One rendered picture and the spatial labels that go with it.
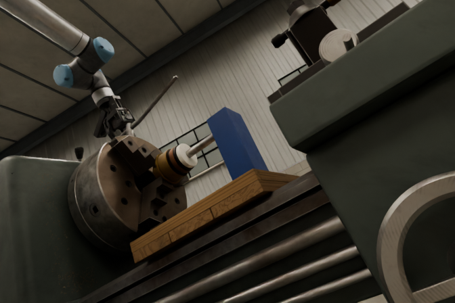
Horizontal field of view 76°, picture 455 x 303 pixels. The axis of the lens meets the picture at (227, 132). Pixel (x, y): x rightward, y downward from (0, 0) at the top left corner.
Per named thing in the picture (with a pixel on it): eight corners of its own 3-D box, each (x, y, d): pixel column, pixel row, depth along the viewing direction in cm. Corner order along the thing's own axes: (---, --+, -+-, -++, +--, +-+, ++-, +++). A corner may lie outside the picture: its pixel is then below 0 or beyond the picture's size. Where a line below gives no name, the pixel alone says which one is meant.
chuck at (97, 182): (74, 251, 64) (74, 137, 81) (175, 252, 88) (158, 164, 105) (100, 234, 61) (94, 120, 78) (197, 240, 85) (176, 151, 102)
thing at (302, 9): (284, 29, 54) (277, 18, 56) (297, 47, 61) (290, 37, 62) (321, -1, 52) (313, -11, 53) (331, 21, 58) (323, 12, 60)
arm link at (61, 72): (67, 52, 95) (94, 59, 105) (47, 72, 99) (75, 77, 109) (77, 72, 94) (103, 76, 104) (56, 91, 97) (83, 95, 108)
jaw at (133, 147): (128, 183, 80) (99, 150, 78) (137, 175, 84) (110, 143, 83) (156, 164, 76) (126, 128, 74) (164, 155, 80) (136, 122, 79)
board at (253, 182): (134, 264, 55) (129, 243, 57) (229, 239, 85) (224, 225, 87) (263, 191, 44) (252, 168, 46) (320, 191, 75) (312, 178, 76)
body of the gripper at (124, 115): (122, 122, 102) (107, 94, 104) (106, 134, 105) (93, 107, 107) (137, 122, 109) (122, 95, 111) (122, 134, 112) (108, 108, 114)
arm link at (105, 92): (87, 98, 108) (104, 99, 116) (93, 108, 107) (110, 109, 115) (99, 86, 106) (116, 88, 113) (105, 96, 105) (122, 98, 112)
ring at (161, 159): (143, 157, 78) (167, 138, 74) (167, 160, 85) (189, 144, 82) (153, 189, 74) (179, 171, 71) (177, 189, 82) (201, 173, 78)
